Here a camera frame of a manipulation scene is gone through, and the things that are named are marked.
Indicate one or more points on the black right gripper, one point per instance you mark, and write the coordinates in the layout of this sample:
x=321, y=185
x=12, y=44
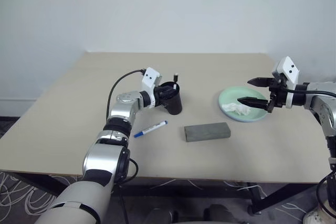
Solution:
x=278, y=95

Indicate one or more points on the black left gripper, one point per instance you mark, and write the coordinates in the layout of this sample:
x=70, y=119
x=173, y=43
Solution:
x=158, y=96

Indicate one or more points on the white marker with black cap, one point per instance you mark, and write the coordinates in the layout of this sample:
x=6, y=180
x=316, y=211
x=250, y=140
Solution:
x=176, y=78

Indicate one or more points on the white tissue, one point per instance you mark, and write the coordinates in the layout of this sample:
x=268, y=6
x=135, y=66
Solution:
x=236, y=108

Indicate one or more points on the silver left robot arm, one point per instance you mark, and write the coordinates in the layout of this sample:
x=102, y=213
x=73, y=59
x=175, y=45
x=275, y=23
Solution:
x=105, y=161

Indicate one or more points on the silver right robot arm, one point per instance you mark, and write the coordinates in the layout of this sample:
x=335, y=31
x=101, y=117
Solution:
x=324, y=103

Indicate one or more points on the black plastic cup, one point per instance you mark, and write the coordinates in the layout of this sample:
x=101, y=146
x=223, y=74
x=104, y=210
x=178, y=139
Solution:
x=175, y=104

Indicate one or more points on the light round plastic plate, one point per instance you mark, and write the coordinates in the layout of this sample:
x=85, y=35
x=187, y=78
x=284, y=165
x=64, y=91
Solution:
x=252, y=115

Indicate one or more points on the white marker with blue cap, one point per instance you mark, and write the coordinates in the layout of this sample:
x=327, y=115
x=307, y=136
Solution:
x=151, y=129

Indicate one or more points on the grey rectangular block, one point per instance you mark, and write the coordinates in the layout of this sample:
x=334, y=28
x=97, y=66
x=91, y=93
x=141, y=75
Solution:
x=207, y=132

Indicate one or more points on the dark rounded shape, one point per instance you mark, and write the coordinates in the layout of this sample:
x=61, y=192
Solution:
x=161, y=216

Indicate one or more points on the white round base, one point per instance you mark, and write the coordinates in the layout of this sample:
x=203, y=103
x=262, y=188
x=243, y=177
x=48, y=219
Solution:
x=319, y=214

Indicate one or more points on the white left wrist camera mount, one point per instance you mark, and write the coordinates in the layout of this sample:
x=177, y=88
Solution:
x=149, y=79

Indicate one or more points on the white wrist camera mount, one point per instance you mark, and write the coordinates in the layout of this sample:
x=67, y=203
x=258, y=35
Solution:
x=149, y=79
x=288, y=70

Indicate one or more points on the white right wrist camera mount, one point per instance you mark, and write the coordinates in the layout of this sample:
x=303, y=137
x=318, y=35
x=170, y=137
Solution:
x=288, y=70

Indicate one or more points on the black metal table frame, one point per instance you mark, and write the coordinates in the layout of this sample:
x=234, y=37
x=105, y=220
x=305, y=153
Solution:
x=183, y=189

